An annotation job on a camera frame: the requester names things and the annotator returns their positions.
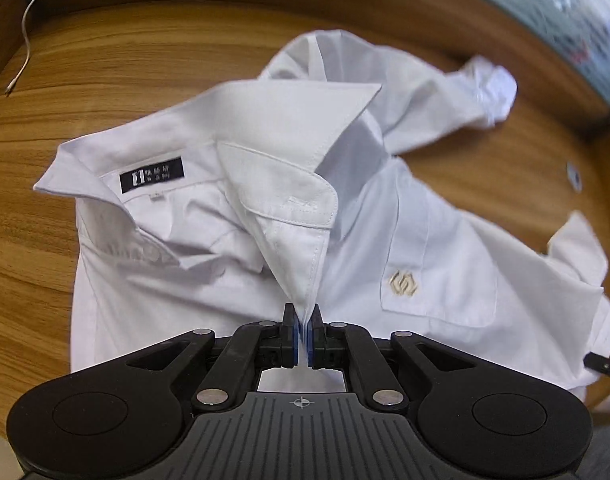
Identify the white collared shirt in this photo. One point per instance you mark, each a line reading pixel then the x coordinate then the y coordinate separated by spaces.
pixel 235 260

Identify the frosted striped glass partition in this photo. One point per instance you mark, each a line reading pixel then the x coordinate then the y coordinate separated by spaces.
pixel 560 5

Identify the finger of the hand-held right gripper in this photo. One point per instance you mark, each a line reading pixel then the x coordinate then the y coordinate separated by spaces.
pixel 605 364

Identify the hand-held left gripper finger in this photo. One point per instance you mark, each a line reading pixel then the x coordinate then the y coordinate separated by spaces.
pixel 308 340
pixel 298 340

